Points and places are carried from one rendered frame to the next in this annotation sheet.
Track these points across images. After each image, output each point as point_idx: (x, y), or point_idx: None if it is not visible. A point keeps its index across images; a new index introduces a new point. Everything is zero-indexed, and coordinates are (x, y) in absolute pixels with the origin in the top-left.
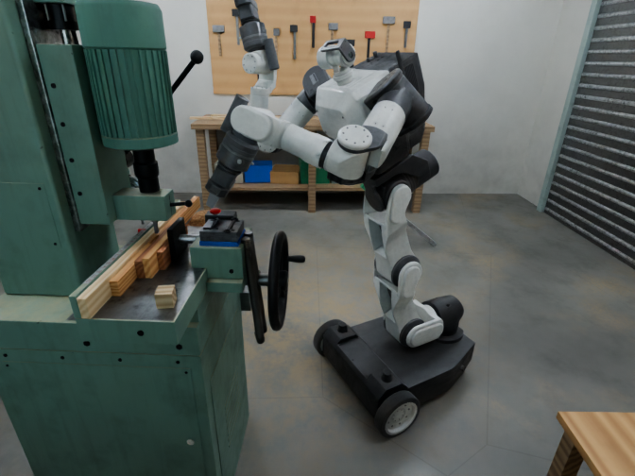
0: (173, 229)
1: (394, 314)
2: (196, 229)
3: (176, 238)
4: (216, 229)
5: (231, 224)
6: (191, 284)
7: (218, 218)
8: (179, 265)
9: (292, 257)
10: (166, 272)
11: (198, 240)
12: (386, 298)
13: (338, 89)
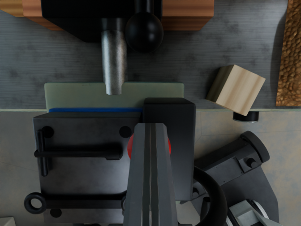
0: (53, 19)
1: (239, 224)
2: (266, 26)
3: (80, 29)
4: (49, 167)
5: (85, 203)
6: (8, 102)
7: (119, 159)
8: (72, 53)
9: (204, 210)
10: (42, 37)
11: (85, 95)
12: (262, 222)
13: None
